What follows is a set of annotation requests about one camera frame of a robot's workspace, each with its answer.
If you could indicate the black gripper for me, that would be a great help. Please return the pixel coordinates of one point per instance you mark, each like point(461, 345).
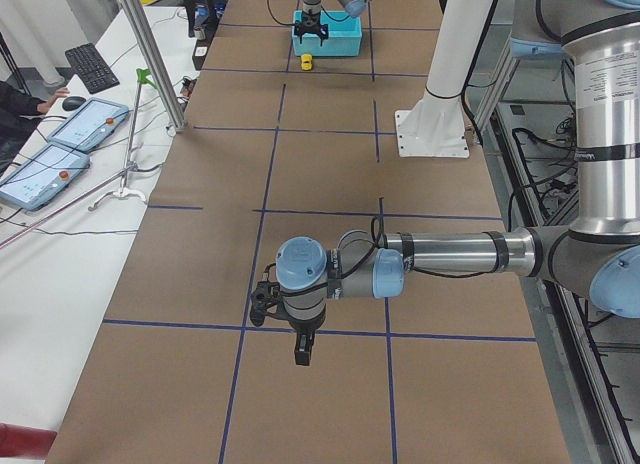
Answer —
point(304, 326)
point(309, 13)

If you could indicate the seated person in background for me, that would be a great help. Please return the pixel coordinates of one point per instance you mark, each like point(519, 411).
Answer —
point(20, 117)

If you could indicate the green handled reacher grabber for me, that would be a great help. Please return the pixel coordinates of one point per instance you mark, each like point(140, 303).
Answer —
point(123, 191)

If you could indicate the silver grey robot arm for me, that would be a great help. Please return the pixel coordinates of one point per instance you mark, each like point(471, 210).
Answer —
point(353, 8)
point(596, 256)

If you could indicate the upper teach pendant tablet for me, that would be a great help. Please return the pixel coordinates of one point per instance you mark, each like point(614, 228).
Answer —
point(93, 122)

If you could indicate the lower teach pendant tablet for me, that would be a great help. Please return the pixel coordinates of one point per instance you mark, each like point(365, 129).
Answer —
point(41, 178)

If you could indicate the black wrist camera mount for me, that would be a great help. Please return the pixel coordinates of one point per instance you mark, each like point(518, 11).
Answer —
point(266, 301)

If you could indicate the aluminium frame post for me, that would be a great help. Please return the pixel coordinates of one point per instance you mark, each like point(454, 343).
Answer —
point(136, 16)

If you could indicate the light blue plastic bin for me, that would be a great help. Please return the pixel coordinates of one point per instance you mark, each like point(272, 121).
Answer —
point(344, 40)

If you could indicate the black computer mouse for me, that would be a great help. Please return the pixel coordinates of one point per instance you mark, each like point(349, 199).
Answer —
point(72, 103)

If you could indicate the teach pendant tablet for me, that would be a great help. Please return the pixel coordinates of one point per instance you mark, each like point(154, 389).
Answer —
point(93, 122)
point(41, 178)

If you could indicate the white camera stand pole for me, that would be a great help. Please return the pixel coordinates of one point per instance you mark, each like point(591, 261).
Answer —
point(434, 126)

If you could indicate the black computer keyboard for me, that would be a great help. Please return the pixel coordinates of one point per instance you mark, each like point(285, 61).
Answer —
point(89, 65)

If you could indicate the yellow beetle toy car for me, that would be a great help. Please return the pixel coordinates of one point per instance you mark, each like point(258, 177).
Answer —
point(306, 62)

